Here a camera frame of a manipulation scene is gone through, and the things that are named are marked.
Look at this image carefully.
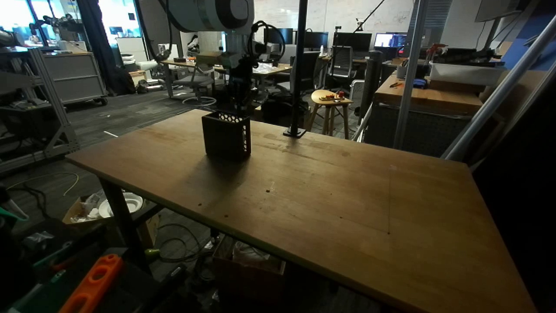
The black table leg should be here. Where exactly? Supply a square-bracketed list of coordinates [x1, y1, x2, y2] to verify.
[97, 175, 153, 274]

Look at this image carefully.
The white round plate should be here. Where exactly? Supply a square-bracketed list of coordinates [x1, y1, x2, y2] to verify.
[97, 189, 144, 220]

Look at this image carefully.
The lit computer monitor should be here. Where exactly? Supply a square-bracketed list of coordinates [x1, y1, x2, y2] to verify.
[372, 30, 410, 50]

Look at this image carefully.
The orange plastic object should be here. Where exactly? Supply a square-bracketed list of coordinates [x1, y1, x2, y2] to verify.
[59, 251, 125, 313]

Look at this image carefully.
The small black perforated basket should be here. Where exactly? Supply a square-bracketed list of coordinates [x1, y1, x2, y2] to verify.
[200, 110, 252, 163]

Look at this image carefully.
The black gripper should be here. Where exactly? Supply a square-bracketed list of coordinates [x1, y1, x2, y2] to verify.
[224, 53, 257, 119]

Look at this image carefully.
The white flat tray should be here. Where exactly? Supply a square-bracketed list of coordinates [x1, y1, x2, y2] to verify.
[429, 58, 508, 88]

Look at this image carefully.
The wooden workbench with drawers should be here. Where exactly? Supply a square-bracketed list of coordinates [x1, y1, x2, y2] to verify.
[363, 67, 485, 157]

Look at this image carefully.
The grey backed office chair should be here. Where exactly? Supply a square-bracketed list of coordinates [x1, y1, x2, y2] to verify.
[329, 43, 356, 79]

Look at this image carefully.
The grey metal shelf rack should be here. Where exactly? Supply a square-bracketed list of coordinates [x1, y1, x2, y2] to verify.
[0, 44, 82, 175]

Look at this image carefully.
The black computer monitor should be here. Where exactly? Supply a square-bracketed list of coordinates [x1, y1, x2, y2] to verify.
[263, 24, 299, 48]
[332, 30, 374, 55]

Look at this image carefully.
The black vertical pole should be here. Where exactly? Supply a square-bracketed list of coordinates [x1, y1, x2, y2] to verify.
[283, 0, 309, 138]

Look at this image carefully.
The round wooden stool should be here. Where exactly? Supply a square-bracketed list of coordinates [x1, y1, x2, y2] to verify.
[309, 86, 353, 138]

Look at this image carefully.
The silver metal pole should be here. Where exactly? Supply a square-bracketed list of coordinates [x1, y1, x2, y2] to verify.
[441, 15, 556, 163]
[393, 0, 429, 149]

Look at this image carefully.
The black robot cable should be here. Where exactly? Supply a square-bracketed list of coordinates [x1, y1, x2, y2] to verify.
[247, 18, 289, 65]

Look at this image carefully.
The large cardboard box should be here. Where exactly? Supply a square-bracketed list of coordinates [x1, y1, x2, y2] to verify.
[210, 239, 289, 302]

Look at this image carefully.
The grey drawer cabinet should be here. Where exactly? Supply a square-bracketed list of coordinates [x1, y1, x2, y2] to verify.
[42, 50, 110, 107]

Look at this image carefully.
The open cardboard box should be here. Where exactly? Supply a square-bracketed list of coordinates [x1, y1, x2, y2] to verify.
[61, 189, 158, 250]

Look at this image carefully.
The wooden office desk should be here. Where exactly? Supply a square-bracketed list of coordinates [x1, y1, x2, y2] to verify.
[155, 53, 294, 100]

